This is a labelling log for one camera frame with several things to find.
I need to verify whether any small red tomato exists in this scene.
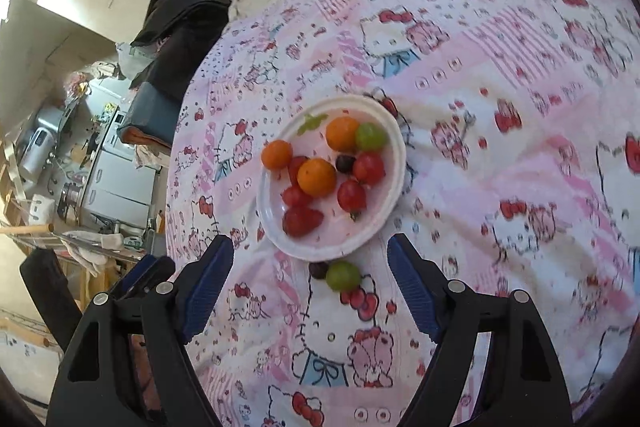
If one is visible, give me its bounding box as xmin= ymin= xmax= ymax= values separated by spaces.
xmin=287 ymin=155 xmax=308 ymax=184
xmin=352 ymin=151 xmax=386 ymax=186

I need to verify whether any white cabinet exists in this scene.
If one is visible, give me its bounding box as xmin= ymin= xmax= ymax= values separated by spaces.
xmin=82 ymin=79 xmax=157 ymax=228

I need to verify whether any orange cloth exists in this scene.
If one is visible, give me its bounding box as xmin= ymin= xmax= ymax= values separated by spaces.
xmin=120 ymin=127 xmax=172 ymax=148

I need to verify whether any pink strawberry print plate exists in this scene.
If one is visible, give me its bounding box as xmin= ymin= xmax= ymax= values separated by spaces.
xmin=256 ymin=95 xmax=407 ymax=263

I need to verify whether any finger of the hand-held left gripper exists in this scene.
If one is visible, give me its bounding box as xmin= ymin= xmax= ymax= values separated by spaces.
xmin=107 ymin=254 xmax=176 ymax=301

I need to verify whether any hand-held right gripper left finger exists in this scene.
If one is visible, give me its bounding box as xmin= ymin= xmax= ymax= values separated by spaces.
xmin=47 ymin=234 xmax=236 ymax=427

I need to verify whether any white kitchen appliance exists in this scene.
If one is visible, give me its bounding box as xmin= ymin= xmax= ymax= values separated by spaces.
xmin=17 ymin=128 xmax=55 ymax=178

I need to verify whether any pink cartoon printed blanket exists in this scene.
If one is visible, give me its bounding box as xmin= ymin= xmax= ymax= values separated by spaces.
xmin=165 ymin=0 xmax=640 ymax=427

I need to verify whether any grey-blue padded board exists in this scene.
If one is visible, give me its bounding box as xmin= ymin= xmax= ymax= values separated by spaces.
xmin=117 ymin=82 xmax=183 ymax=142

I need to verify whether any metal cooking pot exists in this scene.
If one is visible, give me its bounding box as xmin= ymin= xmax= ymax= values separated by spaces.
xmin=56 ymin=183 xmax=86 ymax=224

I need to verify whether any orange mandarin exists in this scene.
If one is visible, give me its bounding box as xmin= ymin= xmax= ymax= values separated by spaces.
xmin=297 ymin=158 xmax=337 ymax=198
xmin=261 ymin=139 xmax=294 ymax=171
xmin=326 ymin=116 xmax=362 ymax=152

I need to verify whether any green grape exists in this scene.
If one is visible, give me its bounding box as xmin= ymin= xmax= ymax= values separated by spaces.
xmin=325 ymin=260 xmax=362 ymax=292
xmin=355 ymin=123 xmax=389 ymax=152

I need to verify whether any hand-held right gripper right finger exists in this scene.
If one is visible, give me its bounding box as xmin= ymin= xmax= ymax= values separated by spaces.
xmin=387 ymin=233 xmax=573 ymax=427

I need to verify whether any black clothing pile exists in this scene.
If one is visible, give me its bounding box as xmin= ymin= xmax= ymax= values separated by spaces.
xmin=129 ymin=0 xmax=233 ymax=102

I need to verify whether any white rag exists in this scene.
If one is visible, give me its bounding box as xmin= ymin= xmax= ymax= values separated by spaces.
xmin=62 ymin=229 xmax=125 ymax=272

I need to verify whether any large red tomato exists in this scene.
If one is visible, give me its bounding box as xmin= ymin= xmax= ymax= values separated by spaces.
xmin=337 ymin=179 xmax=367 ymax=222

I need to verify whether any red strawberry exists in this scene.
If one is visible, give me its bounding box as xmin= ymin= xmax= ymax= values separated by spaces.
xmin=281 ymin=185 xmax=313 ymax=208
xmin=282 ymin=205 xmax=325 ymax=238

